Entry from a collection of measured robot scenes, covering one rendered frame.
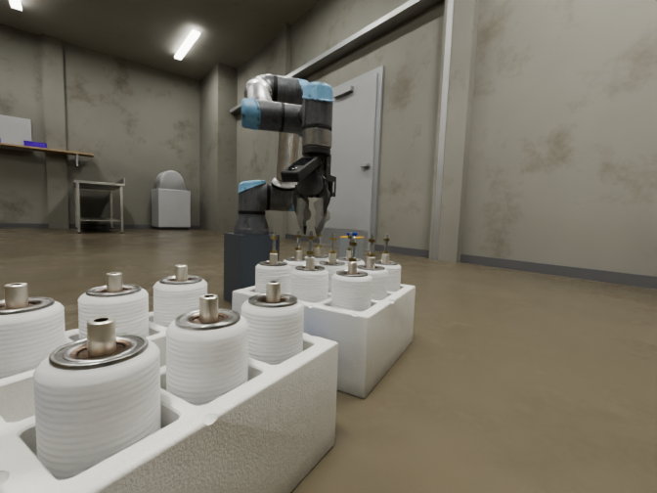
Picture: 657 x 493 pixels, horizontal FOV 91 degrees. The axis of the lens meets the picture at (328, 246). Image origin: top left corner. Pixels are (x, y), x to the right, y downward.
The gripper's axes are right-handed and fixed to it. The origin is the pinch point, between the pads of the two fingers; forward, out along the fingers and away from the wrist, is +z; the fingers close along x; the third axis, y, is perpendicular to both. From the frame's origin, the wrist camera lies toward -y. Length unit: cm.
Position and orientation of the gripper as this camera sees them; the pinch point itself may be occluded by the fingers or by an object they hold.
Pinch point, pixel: (310, 229)
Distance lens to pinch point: 81.3
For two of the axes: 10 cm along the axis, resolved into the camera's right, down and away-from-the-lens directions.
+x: -9.0, -0.7, 4.2
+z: -0.3, 10.0, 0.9
